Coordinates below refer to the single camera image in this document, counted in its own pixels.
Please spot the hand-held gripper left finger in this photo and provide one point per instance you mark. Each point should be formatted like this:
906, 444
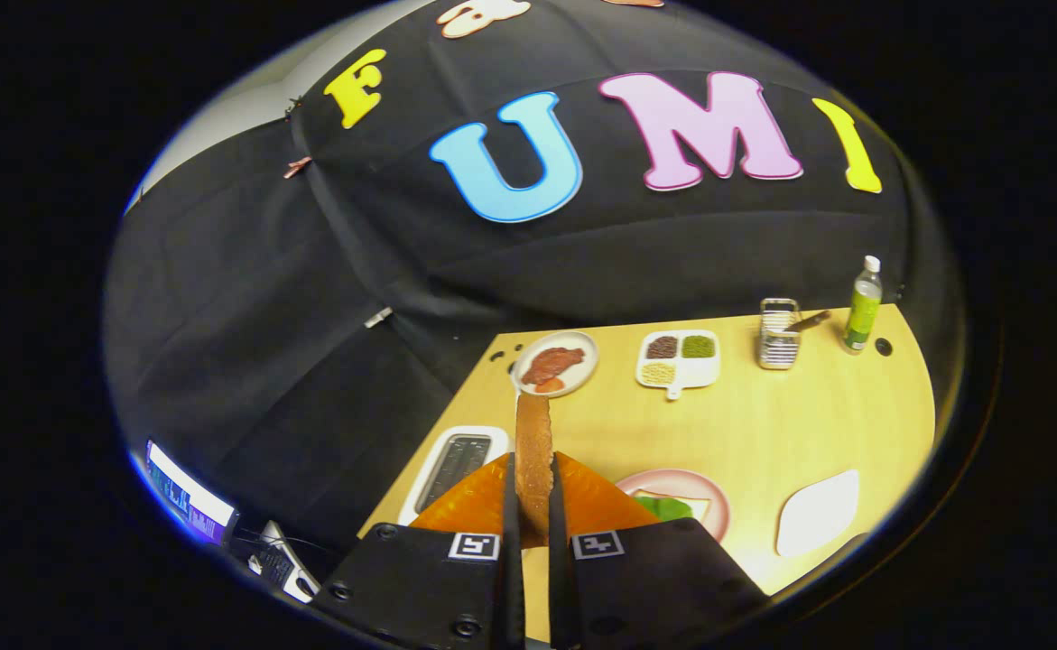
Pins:
512, 578

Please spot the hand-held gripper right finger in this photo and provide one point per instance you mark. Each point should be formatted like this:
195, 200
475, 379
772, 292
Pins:
560, 587

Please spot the toasted bread slice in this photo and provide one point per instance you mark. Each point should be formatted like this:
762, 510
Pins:
533, 460

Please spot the green lettuce leaf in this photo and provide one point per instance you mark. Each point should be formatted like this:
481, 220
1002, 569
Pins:
668, 508

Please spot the white toaster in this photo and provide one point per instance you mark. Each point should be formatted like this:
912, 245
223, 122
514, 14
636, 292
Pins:
460, 465

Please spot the white bread slice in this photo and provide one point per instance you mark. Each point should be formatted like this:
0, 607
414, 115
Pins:
681, 489

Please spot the pink plate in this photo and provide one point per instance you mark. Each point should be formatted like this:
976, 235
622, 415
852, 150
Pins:
713, 510

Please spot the orange food slice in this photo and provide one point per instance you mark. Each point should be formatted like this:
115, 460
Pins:
550, 385

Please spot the brown meat slice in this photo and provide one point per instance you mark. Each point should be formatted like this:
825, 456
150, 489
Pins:
551, 364

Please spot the white device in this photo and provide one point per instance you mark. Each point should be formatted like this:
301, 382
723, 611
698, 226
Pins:
289, 578

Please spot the round white plate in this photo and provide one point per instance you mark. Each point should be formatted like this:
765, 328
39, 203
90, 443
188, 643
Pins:
582, 361

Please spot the pile of yellow soybeans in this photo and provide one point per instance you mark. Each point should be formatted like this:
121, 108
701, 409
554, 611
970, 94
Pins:
658, 373

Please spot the white divided tray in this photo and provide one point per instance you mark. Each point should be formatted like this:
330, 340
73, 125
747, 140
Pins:
700, 372

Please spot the pile of dark red beans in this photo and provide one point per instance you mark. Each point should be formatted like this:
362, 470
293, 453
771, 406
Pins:
662, 347

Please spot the square white plate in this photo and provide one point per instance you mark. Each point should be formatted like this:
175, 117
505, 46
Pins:
817, 515

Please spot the pile of green beans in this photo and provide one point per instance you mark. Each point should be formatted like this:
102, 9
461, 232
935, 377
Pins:
698, 346

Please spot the silver clip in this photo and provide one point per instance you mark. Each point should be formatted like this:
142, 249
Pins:
378, 317

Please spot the computer monitor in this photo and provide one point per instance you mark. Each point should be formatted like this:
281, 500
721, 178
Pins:
190, 496

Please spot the black backdrop cloth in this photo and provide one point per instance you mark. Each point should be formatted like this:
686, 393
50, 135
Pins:
672, 244

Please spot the green drink bottle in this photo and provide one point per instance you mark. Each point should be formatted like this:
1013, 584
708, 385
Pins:
862, 311

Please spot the pink clip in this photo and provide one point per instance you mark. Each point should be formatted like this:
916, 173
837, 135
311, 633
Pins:
297, 167

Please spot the row of black cloth clips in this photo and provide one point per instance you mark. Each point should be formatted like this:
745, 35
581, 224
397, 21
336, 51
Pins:
293, 108

